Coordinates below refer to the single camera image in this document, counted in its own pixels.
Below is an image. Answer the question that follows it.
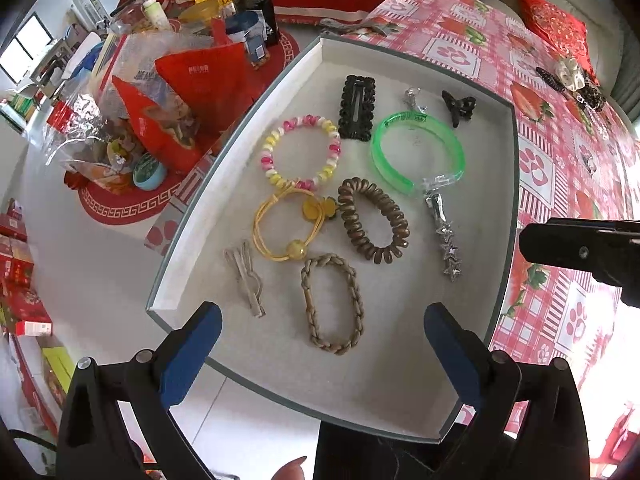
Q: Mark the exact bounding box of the braided olive rope bracelet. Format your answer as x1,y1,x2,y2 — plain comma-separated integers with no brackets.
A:
299,251,366,357

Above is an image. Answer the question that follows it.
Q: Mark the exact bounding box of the black beaded snap hair clip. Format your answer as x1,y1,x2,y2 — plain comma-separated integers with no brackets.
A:
338,75,375,142

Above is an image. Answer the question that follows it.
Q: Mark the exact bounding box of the black spiral hair tie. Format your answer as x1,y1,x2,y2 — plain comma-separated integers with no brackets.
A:
534,66,569,94

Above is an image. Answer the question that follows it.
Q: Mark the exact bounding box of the white jewelry box tray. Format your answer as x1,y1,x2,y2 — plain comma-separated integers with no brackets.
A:
148,37,520,442

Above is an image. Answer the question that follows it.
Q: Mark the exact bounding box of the leopard print scrunchie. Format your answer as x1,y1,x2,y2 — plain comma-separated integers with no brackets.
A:
577,76,606,112

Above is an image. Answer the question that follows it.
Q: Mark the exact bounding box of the pink strawberry tablecloth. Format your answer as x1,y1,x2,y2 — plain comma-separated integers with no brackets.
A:
363,0,639,466

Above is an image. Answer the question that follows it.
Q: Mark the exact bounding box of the person's left hand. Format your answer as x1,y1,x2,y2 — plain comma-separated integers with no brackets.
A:
272,456,307,480

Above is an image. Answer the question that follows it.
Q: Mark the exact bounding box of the green translucent bangle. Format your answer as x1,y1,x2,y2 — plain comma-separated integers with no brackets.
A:
370,110,465,196

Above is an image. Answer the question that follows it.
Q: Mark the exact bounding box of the black claw hair clip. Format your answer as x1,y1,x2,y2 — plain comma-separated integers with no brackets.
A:
442,91,476,128

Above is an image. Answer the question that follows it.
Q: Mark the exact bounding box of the red plastic bag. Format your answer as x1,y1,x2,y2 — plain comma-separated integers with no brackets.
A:
111,18,262,174

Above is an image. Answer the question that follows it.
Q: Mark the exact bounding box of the silver bunny hair clip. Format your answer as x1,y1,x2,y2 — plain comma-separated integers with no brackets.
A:
224,240,266,318

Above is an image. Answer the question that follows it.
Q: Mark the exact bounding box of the silver star hair clip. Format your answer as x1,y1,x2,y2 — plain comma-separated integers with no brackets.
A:
425,192,461,282

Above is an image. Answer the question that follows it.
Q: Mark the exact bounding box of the small teal round tin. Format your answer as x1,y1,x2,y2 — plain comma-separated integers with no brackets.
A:
132,153,168,192

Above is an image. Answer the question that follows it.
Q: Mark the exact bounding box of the yellow elastic hair tie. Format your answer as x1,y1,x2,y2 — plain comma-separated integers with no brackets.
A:
250,186,339,264

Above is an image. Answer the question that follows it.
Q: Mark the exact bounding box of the pink yellow beaded bracelet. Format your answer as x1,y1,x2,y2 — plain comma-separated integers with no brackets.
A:
259,114,343,192

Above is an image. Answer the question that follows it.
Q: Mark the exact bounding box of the red embroidered cushion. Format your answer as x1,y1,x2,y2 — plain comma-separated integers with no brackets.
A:
518,0,600,84

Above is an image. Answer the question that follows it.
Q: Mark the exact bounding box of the brown spiral hair tie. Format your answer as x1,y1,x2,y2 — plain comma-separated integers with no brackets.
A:
336,175,411,266

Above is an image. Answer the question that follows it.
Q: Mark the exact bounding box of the cream white scrunchie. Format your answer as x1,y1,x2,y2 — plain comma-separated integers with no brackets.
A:
554,58,586,92

